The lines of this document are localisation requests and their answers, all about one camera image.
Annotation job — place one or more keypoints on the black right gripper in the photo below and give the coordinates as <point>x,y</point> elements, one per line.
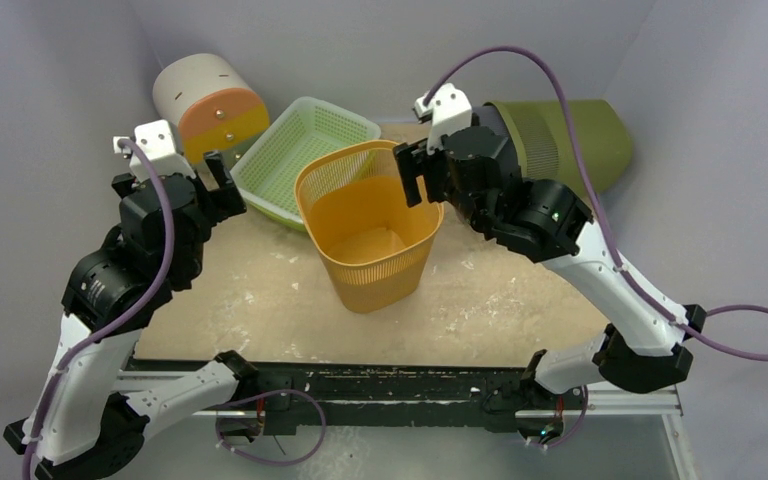
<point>433,175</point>

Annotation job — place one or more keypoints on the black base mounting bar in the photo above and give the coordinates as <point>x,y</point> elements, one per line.
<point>496,399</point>

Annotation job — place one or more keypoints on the grey slatted waste basket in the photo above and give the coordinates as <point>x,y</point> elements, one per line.
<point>489,116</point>

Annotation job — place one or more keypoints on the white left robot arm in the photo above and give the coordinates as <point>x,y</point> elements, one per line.
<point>82,428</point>

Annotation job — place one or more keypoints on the aluminium frame rail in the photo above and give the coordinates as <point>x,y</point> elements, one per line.
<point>604,398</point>

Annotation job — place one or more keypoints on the light green mesh tray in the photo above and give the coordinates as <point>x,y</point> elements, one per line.
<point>307,130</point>

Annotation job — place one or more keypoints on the olive green waste basket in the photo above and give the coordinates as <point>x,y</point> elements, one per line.
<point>538,132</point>

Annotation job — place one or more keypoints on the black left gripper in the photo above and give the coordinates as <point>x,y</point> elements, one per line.
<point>226,199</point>

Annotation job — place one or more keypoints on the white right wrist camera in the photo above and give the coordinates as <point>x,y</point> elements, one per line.
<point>448,112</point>

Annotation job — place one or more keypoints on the yellow slatted waste basket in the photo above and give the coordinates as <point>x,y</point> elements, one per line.
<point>373,246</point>

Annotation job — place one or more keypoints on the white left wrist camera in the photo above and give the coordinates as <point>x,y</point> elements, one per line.
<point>159,141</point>

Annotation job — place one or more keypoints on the white drawer cabinet coloured fronts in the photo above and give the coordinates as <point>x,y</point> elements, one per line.
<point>211,105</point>

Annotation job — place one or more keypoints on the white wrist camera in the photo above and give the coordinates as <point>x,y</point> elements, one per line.
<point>448,112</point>
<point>159,141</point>

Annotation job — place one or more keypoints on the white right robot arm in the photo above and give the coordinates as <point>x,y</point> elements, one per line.
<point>641,350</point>

